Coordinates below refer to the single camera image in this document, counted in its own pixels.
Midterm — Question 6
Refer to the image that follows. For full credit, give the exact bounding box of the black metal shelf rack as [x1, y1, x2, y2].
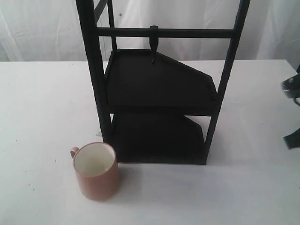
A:
[76, 0, 250, 165]

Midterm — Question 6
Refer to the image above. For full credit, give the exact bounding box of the terracotta ceramic mug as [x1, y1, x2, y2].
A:
[70, 142, 121, 201]

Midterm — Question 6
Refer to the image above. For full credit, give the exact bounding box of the white backdrop curtain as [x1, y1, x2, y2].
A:
[0, 0, 300, 67]

